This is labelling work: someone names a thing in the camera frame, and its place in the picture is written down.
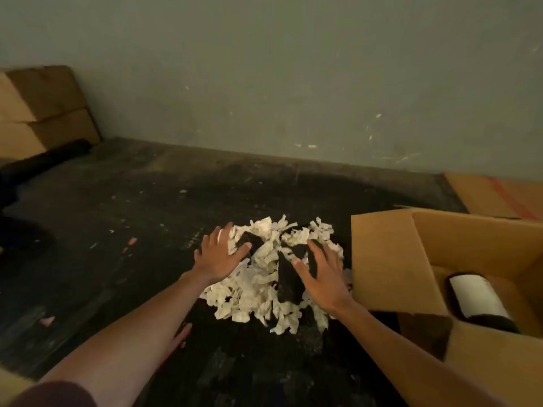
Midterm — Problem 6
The person's left hand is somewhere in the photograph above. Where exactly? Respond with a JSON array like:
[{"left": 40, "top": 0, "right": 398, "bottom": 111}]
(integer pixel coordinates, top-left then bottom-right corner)
[{"left": 188, "top": 222, "right": 252, "bottom": 289}]

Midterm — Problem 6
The person's right hand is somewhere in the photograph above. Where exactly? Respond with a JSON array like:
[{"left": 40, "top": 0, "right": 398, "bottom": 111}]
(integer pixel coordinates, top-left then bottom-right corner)
[{"left": 291, "top": 239, "right": 355, "bottom": 318}]

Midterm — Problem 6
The pile of white paper shreds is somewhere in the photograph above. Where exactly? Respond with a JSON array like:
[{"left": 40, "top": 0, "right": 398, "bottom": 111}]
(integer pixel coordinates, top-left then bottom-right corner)
[{"left": 199, "top": 214, "right": 353, "bottom": 335}]

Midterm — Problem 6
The brown cardboard box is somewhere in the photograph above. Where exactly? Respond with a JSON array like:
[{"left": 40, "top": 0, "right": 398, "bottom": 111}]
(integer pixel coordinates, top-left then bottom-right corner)
[{"left": 351, "top": 208, "right": 543, "bottom": 407}]

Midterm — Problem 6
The person's left forearm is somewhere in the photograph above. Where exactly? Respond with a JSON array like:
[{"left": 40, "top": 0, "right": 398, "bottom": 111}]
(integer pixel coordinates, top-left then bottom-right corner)
[{"left": 40, "top": 271, "right": 211, "bottom": 407}]

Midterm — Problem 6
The person's right forearm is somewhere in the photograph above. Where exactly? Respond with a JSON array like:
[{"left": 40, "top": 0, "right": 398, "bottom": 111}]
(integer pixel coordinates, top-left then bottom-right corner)
[{"left": 333, "top": 298, "right": 510, "bottom": 407}]

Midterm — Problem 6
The flattened red-printed cardboard sheet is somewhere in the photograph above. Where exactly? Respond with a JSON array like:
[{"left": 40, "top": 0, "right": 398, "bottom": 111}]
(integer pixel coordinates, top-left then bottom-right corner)
[{"left": 443, "top": 172, "right": 543, "bottom": 221}]

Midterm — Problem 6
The dark scuffed table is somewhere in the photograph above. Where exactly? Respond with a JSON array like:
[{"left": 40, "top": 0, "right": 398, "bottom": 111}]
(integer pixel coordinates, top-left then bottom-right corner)
[{"left": 0, "top": 137, "right": 467, "bottom": 407}]

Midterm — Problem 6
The dark bottle with white label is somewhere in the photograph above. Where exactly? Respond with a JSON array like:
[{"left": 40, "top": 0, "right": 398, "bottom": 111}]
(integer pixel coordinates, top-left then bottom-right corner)
[{"left": 445, "top": 272, "right": 520, "bottom": 334}]

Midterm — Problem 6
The maroon sleeve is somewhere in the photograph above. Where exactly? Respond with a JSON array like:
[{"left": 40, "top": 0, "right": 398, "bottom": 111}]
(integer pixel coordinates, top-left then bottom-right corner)
[{"left": 10, "top": 381, "right": 98, "bottom": 407}]

